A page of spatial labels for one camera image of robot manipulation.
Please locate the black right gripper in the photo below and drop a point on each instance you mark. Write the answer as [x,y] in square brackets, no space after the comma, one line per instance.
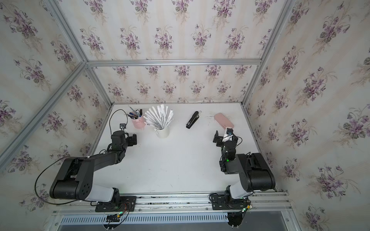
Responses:
[219,139]

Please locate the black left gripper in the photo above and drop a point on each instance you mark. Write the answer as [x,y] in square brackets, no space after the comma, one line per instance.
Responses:
[130,139]

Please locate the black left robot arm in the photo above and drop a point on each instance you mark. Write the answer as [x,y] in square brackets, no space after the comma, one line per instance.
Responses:
[74,180]

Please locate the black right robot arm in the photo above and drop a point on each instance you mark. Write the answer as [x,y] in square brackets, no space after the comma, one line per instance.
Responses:
[252,169]

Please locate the bundle of wrapped straws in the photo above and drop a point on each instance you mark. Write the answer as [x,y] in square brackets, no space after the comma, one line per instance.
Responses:
[159,116]

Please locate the pink pen cup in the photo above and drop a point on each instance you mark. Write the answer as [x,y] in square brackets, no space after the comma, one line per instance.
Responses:
[139,123]

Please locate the pink eraser case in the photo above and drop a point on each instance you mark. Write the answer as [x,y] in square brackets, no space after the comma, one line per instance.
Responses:
[223,121]

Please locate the black stapler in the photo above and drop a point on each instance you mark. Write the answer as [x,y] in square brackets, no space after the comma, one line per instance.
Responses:
[193,119]

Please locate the white straw cup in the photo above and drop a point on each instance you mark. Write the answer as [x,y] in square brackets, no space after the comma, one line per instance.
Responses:
[163,133]

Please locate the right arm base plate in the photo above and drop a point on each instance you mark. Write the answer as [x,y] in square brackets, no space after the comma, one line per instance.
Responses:
[226,202]

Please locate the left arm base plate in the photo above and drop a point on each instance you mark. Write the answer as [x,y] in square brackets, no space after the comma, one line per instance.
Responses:
[126,203]

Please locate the aluminium mounting rail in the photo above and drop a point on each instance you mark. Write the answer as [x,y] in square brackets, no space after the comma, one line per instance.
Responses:
[150,203]

